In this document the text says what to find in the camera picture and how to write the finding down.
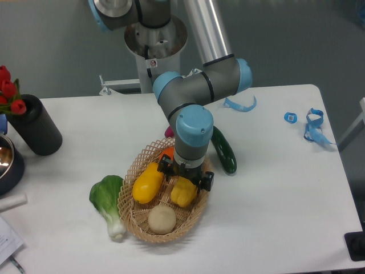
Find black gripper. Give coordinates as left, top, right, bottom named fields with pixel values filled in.
left=157, top=154, right=214, bottom=194

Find yellow bell pepper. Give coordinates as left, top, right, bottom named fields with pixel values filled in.
left=171, top=177, right=198, bottom=208

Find green bok choy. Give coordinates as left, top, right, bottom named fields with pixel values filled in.
left=89, top=175, right=126, bottom=241

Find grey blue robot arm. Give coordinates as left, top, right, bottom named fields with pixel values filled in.
left=89, top=1, right=252, bottom=191

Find woven wicker basket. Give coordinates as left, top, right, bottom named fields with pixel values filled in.
left=117, top=138, right=209, bottom=243

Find orange fruit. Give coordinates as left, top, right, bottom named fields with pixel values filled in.
left=159, top=147, right=175, bottom=160

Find yellow mango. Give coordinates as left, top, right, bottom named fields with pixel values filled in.
left=132, top=162, right=164, bottom=204

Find purple sweet potato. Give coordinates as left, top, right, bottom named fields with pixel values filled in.
left=164, top=126, right=174, bottom=138

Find dark green cucumber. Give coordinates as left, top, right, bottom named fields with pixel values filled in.
left=211, top=126, right=237, bottom=175

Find beige round bun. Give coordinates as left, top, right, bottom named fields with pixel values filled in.
left=148, top=204, right=177, bottom=235

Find small blue round tag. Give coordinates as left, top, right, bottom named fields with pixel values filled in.
left=283, top=112, right=298, bottom=124

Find black cylindrical vase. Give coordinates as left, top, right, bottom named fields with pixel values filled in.
left=6, top=94, right=63, bottom=156

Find dark metal bowl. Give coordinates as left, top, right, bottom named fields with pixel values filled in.
left=1, top=134, right=25, bottom=195

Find white paper roll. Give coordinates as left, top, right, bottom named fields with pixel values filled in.
left=0, top=193, right=27, bottom=212

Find black device at edge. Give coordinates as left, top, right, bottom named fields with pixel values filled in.
left=344, top=231, right=364, bottom=261

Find white paper sheet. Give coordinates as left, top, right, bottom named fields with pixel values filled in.
left=0, top=217, right=24, bottom=264

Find red tulip flowers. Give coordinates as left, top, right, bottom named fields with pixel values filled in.
left=1, top=65, right=27, bottom=115

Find pen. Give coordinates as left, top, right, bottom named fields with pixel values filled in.
left=9, top=256, right=26, bottom=274

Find blue curved strap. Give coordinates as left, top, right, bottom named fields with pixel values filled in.
left=221, top=95, right=257, bottom=113

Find white metal frame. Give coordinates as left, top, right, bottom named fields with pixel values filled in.
left=99, top=67, right=201, bottom=97

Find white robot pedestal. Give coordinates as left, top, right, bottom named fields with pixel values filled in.
left=124, top=15, right=188, bottom=93

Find blue lanyard ribbon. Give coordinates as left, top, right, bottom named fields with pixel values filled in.
left=303, top=108, right=337, bottom=146

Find white post at right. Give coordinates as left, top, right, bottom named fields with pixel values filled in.
left=338, top=98, right=364, bottom=152

